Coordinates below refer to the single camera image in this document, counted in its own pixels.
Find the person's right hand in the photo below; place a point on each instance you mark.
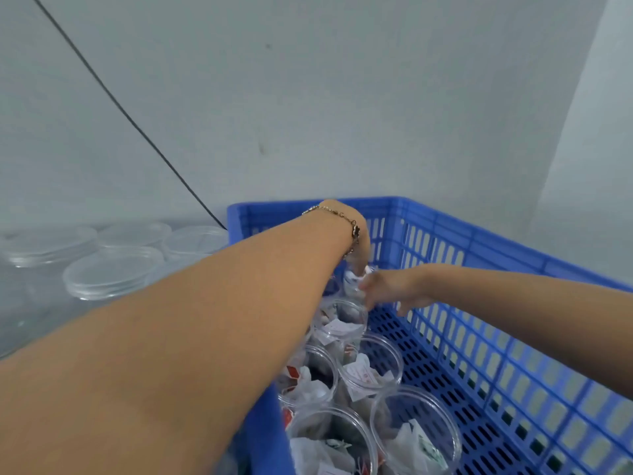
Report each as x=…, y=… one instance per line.
x=396, y=287

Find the person's left hand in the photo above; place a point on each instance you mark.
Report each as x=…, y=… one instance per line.
x=356, y=237

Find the clear jar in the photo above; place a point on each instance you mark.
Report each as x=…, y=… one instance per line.
x=351, y=284

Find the blue slatted crate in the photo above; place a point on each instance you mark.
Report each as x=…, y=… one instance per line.
x=514, y=391

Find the group of lidded jars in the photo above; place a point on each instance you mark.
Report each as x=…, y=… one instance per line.
x=109, y=272

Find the person's left forearm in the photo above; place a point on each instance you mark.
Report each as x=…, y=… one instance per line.
x=148, y=371

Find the person's right forearm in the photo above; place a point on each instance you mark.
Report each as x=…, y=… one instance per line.
x=544, y=321

